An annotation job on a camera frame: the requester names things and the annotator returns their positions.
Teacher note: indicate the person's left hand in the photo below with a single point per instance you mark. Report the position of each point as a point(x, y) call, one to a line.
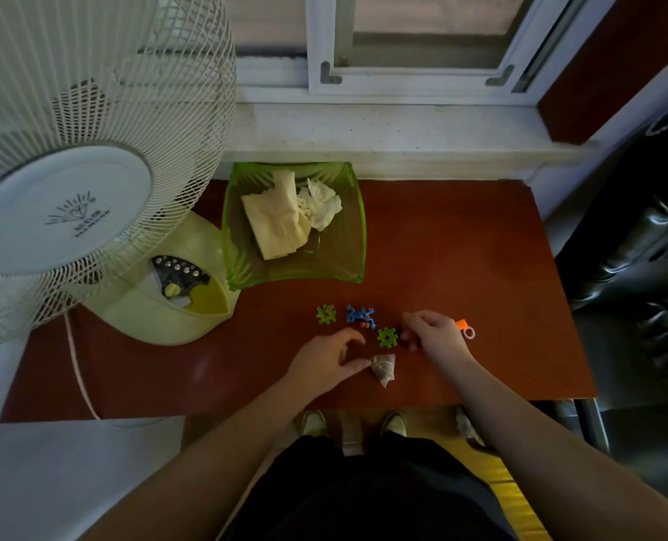
point(320, 363)

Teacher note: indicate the person's right hand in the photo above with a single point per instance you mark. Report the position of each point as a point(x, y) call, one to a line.
point(441, 340)

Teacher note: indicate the person's left thumb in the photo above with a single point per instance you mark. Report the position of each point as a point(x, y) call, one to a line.
point(356, 366)

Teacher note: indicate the person's right thumb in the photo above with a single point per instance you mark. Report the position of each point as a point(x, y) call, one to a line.
point(416, 338)

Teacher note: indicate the person's left forearm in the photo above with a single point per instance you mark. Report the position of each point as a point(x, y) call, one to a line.
point(210, 467)

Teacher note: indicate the person's right forearm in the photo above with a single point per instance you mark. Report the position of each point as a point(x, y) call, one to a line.
point(548, 456)

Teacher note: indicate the green puzzle piece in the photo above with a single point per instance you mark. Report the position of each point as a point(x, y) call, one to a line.
point(326, 314)
point(387, 337)

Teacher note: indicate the crumpled beige paper wrapper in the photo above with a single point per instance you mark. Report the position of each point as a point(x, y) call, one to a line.
point(384, 369)

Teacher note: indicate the blue toy frog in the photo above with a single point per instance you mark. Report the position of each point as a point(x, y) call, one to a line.
point(361, 316)

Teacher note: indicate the white right shoe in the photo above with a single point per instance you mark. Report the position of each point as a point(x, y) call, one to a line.
point(393, 424)

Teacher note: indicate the white shoe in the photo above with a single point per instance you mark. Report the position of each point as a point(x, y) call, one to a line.
point(314, 424)
point(393, 424)

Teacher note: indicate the white left shoe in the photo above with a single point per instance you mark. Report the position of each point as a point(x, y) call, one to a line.
point(314, 424)

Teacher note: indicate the crumpled paper scrap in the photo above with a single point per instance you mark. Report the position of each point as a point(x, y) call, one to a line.
point(467, 427)

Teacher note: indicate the green glass square bowl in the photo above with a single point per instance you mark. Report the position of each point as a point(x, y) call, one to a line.
point(334, 253)

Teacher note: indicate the black shorts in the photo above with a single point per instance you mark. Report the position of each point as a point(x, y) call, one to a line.
point(368, 495)

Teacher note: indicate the crumpled white tissue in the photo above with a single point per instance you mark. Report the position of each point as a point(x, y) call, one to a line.
point(321, 205)

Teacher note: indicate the folded beige cloth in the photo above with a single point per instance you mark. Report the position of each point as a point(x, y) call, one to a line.
point(275, 219)

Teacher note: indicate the white stone window sill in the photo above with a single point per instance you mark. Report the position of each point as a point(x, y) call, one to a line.
point(390, 135)

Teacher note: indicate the black leather chair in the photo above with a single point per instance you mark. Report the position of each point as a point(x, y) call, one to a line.
point(632, 264)

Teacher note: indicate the white table fan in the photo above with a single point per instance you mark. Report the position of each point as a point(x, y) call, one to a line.
point(58, 208)

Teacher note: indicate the white window frame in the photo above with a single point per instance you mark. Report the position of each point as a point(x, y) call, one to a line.
point(413, 78)

